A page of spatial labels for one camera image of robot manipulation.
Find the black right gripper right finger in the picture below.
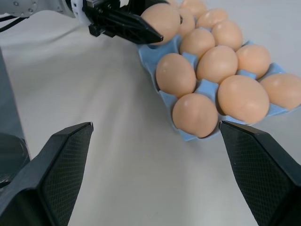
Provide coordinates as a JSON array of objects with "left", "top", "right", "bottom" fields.
[{"left": 218, "top": 120, "right": 301, "bottom": 226}]

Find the blue egg tray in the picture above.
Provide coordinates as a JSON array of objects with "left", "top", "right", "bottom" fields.
[{"left": 137, "top": 34, "right": 301, "bottom": 143}]

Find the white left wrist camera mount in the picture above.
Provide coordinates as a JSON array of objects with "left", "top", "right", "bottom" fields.
[{"left": 70, "top": 0, "right": 92, "bottom": 26}]

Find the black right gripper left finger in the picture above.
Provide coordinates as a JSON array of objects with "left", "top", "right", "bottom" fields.
[{"left": 0, "top": 121, "right": 95, "bottom": 226}]

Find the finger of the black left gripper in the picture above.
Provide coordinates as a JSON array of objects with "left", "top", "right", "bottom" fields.
[
  {"left": 105, "top": 10, "right": 164, "bottom": 46},
  {"left": 122, "top": 0, "right": 169, "bottom": 13}
]

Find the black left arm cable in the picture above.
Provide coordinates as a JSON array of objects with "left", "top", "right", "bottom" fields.
[{"left": 0, "top": 13, "right": 24, "bottom": 33}]

